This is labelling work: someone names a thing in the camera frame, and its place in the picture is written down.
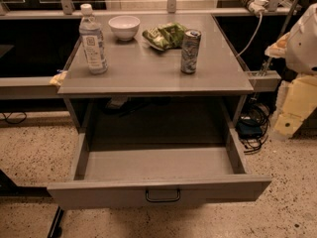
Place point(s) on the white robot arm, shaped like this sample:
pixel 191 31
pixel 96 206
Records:
pixel 299 46

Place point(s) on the white power strip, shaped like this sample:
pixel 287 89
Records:
pixel 255 6

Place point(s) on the white ceramic bowl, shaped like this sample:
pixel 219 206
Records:
pixel 124 28

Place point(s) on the green chip bag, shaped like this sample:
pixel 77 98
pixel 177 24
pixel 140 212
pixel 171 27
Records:
pixel 165 37

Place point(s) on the redbull can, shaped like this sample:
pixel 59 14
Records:
pixel 190 50

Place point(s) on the grey cabinet table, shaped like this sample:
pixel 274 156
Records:
pixel 144 89

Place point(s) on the black drawer handle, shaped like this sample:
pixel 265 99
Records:
pixel 162 196

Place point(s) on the grey open top drawer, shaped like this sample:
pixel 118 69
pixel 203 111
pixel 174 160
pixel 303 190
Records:
pixel 116 170

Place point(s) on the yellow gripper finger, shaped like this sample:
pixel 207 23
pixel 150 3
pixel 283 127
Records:
pixel 295 102

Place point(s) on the clear plastic water bottle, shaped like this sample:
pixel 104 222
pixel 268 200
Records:
pixel 92 40

